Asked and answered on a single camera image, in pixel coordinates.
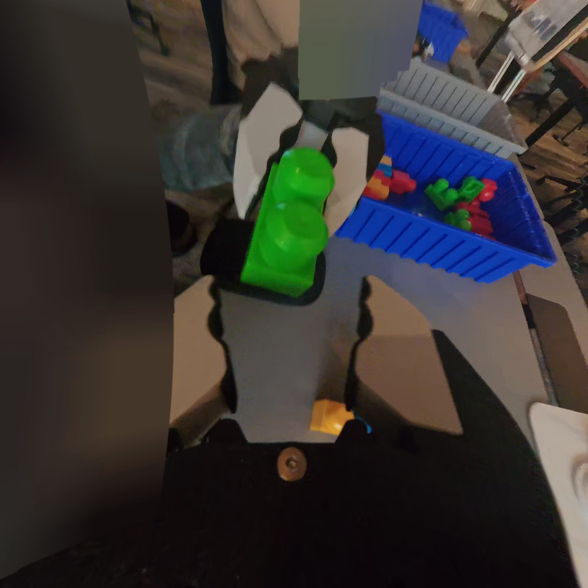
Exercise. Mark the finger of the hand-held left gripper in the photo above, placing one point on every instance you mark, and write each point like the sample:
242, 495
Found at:
354, 161
262, 129

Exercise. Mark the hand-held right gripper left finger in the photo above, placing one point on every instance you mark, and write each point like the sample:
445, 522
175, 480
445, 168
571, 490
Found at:
197, 367

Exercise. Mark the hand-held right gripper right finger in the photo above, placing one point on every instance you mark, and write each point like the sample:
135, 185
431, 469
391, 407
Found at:
404, 377

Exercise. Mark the blue building block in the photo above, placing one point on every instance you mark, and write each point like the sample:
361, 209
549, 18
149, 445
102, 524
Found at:
361, 426

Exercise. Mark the orange building block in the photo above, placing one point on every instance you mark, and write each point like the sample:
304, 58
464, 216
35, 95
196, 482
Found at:
329, 418

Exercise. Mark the green building block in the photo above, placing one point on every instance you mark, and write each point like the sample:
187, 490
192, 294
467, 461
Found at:
285, 239

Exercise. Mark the pile of assorted toy blocks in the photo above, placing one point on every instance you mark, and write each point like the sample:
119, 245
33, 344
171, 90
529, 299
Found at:
459, 197

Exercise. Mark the blue plastic bin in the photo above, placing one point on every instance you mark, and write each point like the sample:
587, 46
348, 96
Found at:
432, 248
446, 32

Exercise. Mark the grey plastic bin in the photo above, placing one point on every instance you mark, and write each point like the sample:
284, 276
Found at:
450, 101

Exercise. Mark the black textured wrist rest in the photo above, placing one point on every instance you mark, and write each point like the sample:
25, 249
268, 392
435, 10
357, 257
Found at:
220, 253

